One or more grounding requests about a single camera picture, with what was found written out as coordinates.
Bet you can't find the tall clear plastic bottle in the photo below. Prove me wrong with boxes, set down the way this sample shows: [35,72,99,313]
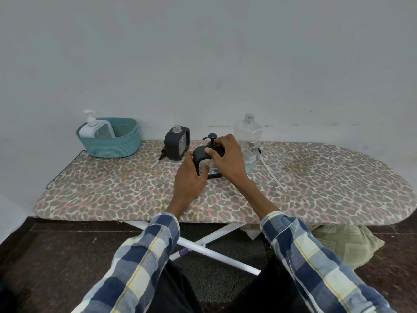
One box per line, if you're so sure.
[234,113,263,175]

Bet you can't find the person's black trousers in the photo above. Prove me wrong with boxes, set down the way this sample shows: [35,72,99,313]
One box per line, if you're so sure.
[143,257,313,313]

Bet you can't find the person's left hand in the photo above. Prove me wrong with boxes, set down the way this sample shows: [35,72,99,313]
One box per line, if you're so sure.
[165,151,211,220]

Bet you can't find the person's right forearm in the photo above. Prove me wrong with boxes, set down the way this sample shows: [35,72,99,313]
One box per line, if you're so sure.
[234,177,397,313]

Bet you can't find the long-tube black pump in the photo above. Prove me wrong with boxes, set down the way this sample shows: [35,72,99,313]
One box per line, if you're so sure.
[258,147,288,193]

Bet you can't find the person's right hand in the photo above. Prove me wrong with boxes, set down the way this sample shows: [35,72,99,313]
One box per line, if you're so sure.
[204,133,251,188]

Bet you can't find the white square dispenser bottle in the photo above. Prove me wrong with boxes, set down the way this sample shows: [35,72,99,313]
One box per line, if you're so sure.
[79,120,116,139]

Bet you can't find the person's left forearm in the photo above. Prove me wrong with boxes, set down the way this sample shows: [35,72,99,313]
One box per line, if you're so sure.
[71,206,183,313]

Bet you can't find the teal plastic basket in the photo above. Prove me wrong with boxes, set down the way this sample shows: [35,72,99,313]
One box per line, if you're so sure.
[76,117,141,159]

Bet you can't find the black soap dispenser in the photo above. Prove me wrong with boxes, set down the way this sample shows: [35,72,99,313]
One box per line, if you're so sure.
[164,125,191,161]
[192,143,226,179]

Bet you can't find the leopard print ironing board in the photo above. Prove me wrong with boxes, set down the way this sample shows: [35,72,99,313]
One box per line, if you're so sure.
[32,140,417,276]

